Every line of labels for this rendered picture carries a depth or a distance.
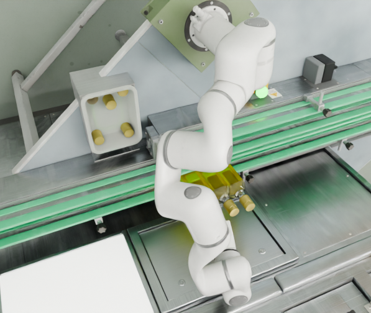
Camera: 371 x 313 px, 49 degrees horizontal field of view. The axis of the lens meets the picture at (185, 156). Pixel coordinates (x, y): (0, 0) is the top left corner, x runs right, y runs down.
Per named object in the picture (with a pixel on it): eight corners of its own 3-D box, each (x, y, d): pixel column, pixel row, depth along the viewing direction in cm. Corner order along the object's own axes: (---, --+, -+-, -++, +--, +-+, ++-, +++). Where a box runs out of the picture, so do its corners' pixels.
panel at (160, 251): (-4, 278, 128) (5, 384, 104) (-7, 273, 126) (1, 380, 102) (245, 194, 154) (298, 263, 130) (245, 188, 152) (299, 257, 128)
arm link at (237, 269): (214, 284, 97) (251, 272, 96) (206, 248, 105) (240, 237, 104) (229, 312, 107) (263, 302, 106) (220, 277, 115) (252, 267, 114)
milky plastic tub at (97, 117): (86, 141, 138) (92, 156, 132) (73, 84, 123) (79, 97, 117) (135, 128, 143) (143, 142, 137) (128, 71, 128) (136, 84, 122)
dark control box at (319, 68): (301, 75, 160) (314, 85, 154) (304, 56, 155) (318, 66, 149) (318, 71, 163) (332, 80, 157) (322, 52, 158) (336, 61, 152)
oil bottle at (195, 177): (175, 172, 146) (200, 213, 131) (174, 161, 142) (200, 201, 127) (189, 167, 148) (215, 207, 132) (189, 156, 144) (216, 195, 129)
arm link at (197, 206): (247, 195, 96) (195, 186, 105) (224, 125, 84) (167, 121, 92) (217, 249, 87) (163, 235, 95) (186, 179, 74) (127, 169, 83)
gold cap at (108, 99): (101, 95, 128) (105, 102, 125) (112, 92, 129) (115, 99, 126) (103, 104, 130) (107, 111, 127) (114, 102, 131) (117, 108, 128)
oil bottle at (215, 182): (190, 167, 147) (216, 207, 132) (189, 155, 144) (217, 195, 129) (204, 163, 149) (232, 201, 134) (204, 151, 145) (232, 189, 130)
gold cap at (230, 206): (222, 208, 130) (229, 218, 127) (223, 201, 128) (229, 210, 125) (232, 205, 131) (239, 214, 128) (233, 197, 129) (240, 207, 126)
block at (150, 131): (145, 149, 142) (151, 161, 137) (143, 127, 136) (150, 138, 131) (155, 146, 143) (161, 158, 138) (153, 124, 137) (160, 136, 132)
